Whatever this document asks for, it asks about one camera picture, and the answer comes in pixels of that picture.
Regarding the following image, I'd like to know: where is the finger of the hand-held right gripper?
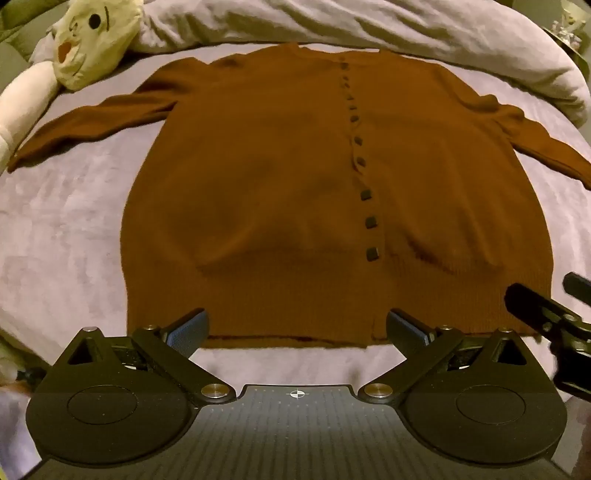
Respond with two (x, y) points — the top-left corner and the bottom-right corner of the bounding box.
(504, 282), (583, 329)
(562, 271), (591, 306)

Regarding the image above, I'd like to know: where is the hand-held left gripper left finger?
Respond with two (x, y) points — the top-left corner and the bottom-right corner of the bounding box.
(51, 309), (237, 406)

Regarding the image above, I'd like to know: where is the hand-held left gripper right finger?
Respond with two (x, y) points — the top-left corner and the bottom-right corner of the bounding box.
(358, 309), (549, 407)

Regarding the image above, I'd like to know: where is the brown knit cardigan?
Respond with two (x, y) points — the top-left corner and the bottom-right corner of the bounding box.
(7, 42), (591, 350)

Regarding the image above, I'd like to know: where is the lilac bed sheet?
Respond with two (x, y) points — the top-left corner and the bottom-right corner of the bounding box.
(0, 44), (591, 398)

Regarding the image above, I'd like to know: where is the lilac rolled duvet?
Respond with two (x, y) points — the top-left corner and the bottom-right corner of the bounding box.
(32, 0), (588, 131)

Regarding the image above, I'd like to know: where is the yellow plush toy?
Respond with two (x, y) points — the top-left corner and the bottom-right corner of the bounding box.
(0, 0), (147, 174)

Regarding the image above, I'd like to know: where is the green headboard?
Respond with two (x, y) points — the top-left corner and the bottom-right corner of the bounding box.
(0, 0), (63, 88)

